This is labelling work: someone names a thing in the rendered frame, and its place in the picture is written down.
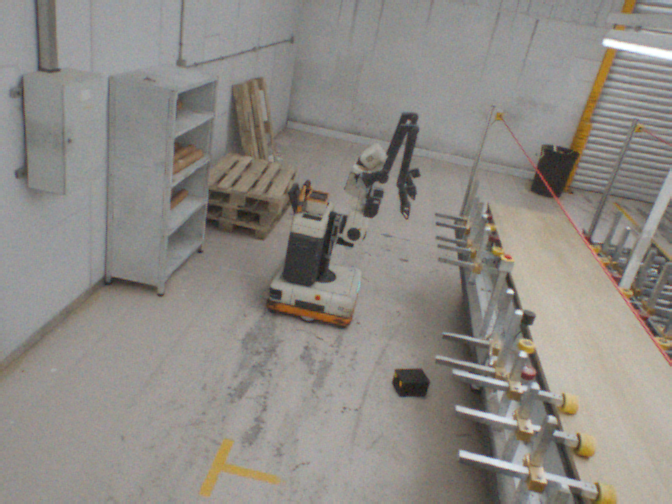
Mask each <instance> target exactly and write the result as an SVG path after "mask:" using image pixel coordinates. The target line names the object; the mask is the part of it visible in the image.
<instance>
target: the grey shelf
mask: <svg viewBox="0 0 672 504"><path fill-rule="evenodd" d="M146 76H148V78H150V79H153V80H156V81H157V82H148V81H143V78H144V79H145V77H146ZM218 78H219V75H215V74H210V73H206V72H201V71H196V70H191V69H186V68H181V67H176V66H173V65H171V64H167V63H165V64H161V65H155V66H151V67H147V68H143V69H138V70H134V71H129V72H124V73H120V74H116V75H111V76H110V97H109V131H110V136H109V175H108V213H107V251H106V282H105V285H108V286H110V285H111V284H112V280H110V274H111V276H114V277H120V278H124V279H128V280H133V281H137V282H141V283H147V284H151V285H155V286H158V293H157V296H158V297H163V296H164V283H165V281H166V279H167V278H168V277H169V276H170V274H171V273H172V271H173V270H174V269H176V268H177V267H178V266H180V265H182V264H183V263H184V262H185V261H186V260H187V259H188V257H189V256H190V255H191V254H192V253H193V252H194V251H195V250H196V249H197V248H198V247H199V250H198V253H203V245H204V234H205V224H206V214H207V204H208V193H209V182H210V172H211V162H212V152H213V141H214V131H215V120H216V110H217V105H216V99H217V89H218ZM213 82H214V85H213ZM215 84H216V85H215ZM215 87H216V88H215ZM212 90H213V96H212ZM169 93H170V95H169ZM214 94H215V95H214ZM176 98H179V99H181V100H182V102H183V107H182V108H181V109H178V114H177V120H176V112H177V100H176ZM214 99H215V100H214ZM211 100H212V106H211ZM171 101H172V102H171ZM168 102H169V111H168ZM171 104H172V105H171ZM213 104H214V105H213ZM171 107H172V108H171ZM213 109H214V110H213ZM175 110H176V111H175ZM210 111H211V112H210ZM167 117H168V119H167ZM171 118H172V119H171ZM209 121H211V128H210V122H209ZM212 129H213V130H212ZM209 133H210V139H209ZM211 136H212V137H211ZM167 140H168V141H167ZM211 141H212V142H211ZM174 143H179V144H180V145H181V146H182V148H183V147H185V146H187V145H189V144H192V145H193V146H194V147H195V150H197V149H201V150H202V151H203V152H204V157H203V158H202V159H200V160H198V161H197V162H194V163H192V164H191V165H189V166H187V167H186V168H184V169H182V170H181V171H179V172H177V173H176V174H174V175H172V170H173V156H174ZM208 144H209V149H208ZM169 145H170V146H169ZM166 148H167V157H166ZM169 148H170V149H169ZM210 150H211V151H210ZM169 151H170V152H169ZM207 154H208V155H207ZM168 159H169V160H168ZM168 162H169V163H168ZM111 163H112V164H111ZM165 164H166V172H165ZM168 165H169V166H168ZM206 165H207V170H206ZM208 168H209V169H208ZM208 170H209V171H208ZM167 173H168V174H167ZM205 175H206V181H205ZM207 177H208V178H207ZM207 179H208V180H207ZM204 186H205V192H204ZM171 188H172V189H173V190H174V194H175V193H176V192H178V191H179V190H180V189H182V188H184V189H186V190H187V191H188V192H189V194H188V196H187V197H185V198H184V199H183V200H181V201H180V202H179V203H178V205H177V206H176V207H175V208H173V209H172V210H171V211H170V198H171ZM206 188H207V189H206ZM166 189H167V190H166ZM206 190H207V191H206ZM166 192H167V193H166ZM206 192H207V193H206ZM163 194H164V203H163ZM166 194H167V195H166ZM166 197H167V198H166ZM110 198H111V199H110ZM165 202H166V203H165ZM205 204H206V205H205ZM165 205H166V206H165ZM165 207H166V209H165ZM202 208H203V214H202ZM162 210H163V218H162ZM204 210H205V211H204ZM165 211H166V212H165ZM112 214H113V220H112ZM201 219H202V224H201ZM203 223H204V224H203ZM203 225H204V226H203ZM200 229H201V235H200ZM202 231H203V232H202ZM202 233H203V234H202ZM109 234H110V235H109ZM202 235H203V236H202ZM201 245H202V246H201ZM108 277H109V278H108ZM160 284H161V285H160ZM160 286H161V287H160Z"/></svg>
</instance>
